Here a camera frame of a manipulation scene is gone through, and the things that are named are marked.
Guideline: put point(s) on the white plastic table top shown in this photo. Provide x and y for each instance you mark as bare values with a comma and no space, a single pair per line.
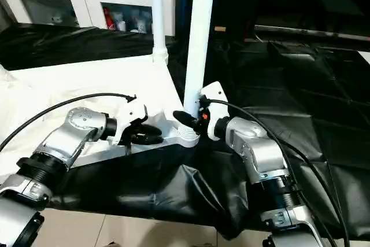
63,91

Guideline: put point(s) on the white plastic table leg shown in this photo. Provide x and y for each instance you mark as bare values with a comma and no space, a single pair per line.
199,33
158,15

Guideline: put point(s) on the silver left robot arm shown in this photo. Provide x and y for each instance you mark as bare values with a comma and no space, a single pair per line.
63,143

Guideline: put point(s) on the small yellow label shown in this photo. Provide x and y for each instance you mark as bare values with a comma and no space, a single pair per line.
220,28

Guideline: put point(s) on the black table mat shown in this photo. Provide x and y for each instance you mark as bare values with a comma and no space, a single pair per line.
312,120

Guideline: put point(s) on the red bottle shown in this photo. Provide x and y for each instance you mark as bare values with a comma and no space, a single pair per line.
110,20

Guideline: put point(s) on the silver metal rod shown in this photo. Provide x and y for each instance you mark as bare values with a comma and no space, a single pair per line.
312,32

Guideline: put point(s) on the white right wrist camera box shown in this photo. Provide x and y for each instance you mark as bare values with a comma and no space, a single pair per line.
213,108

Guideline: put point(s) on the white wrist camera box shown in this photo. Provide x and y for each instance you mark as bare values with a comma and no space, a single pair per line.
213,108
132,118

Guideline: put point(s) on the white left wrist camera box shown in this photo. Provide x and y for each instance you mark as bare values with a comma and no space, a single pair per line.
132,118

